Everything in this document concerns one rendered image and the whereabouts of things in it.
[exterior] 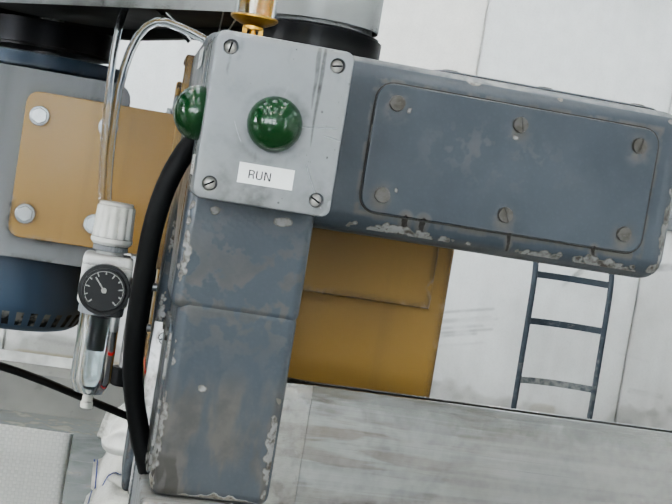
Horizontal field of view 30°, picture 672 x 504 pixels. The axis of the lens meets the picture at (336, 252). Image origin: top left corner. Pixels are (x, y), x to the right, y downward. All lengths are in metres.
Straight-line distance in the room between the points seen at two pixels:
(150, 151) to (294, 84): 0.43
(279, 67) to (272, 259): 0.12
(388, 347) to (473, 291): 5.11
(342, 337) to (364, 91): 0.35
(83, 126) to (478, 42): 5.11
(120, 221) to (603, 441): 0.39
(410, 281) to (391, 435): 0.14
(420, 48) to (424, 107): 5.32
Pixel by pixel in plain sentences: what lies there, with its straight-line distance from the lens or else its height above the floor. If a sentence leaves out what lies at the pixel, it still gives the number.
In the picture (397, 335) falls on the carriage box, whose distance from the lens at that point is 1.04.
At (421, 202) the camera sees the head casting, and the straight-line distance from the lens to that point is 0.74.
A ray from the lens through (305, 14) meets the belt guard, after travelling 0.85.
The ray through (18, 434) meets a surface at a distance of 0.94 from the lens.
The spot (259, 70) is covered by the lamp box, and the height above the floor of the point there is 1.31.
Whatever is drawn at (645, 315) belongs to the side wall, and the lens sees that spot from 6.46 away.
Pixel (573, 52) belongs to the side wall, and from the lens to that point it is 6.28.
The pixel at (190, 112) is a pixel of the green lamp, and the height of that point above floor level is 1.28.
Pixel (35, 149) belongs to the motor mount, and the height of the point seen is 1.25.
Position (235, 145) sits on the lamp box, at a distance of 0.67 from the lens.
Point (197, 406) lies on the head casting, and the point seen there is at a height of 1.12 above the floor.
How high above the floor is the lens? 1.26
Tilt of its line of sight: 3 degrees down
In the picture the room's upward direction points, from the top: 9 degrees clockwise
